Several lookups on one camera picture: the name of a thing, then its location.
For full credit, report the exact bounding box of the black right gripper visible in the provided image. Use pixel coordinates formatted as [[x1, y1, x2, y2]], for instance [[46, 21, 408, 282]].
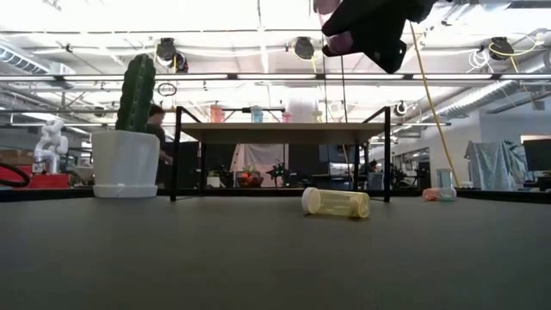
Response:
[[321, 0, 438, 74]]

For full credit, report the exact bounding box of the white cylindrical column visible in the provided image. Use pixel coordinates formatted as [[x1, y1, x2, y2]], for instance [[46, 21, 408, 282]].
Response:
[[287, 94, 320, 124]]

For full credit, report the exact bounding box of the white draped cloth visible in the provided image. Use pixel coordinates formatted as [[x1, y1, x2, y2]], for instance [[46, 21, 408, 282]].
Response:
[[231, 144, 288, 189]]

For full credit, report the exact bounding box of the gray draped cloth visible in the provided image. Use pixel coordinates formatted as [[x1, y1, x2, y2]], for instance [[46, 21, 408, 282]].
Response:
[[463, 139, 529, 192]]

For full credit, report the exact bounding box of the black partition panel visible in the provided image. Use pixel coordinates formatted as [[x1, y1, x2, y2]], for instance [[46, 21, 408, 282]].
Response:
[[158, 140, 203, 189]]

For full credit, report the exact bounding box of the black computer monitor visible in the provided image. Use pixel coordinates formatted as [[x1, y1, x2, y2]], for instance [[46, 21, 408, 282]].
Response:
[[523, 137, 551, 173]]

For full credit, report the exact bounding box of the green artificial cactus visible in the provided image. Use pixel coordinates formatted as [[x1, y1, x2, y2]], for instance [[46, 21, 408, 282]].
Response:
[[114, 53, 157, 133]]

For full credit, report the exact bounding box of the white hexagonal plant pot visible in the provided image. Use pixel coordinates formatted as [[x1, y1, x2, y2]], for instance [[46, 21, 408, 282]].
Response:
[[90, 130, 161, 199]]

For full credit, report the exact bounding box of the dark table mat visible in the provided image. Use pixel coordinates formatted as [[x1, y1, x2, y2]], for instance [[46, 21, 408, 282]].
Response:
[[0, 195, 551, 310]]

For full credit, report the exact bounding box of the brown cardboard box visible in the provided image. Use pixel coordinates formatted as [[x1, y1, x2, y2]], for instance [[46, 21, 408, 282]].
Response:
[[0, 148, 35, 167]]

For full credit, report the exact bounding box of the yellow hanging cable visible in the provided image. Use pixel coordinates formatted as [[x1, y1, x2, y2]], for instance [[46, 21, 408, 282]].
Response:
[[408, 19, 461, 189]]

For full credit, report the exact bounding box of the wooden shelf black metal frame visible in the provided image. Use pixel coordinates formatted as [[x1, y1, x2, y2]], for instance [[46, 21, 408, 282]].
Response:
[[170, 105, 393, 203]]

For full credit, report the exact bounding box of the silver ventilation duct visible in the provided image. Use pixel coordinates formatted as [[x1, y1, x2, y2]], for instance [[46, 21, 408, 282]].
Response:
[[411, 77, 551, 124], [0, 45, 77, 78]]

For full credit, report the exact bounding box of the black aluminium table frame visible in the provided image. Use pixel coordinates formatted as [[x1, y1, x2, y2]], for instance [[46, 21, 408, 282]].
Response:
[[0, 187, 551, 204]]

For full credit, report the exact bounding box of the black hanging wire ring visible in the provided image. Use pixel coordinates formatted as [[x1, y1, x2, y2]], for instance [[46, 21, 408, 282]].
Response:
[[156, 81, 178, 97]]

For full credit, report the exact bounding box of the black cable loop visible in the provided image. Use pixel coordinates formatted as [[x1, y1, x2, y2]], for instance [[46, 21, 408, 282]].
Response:
[[0, 162, 33, 189]]

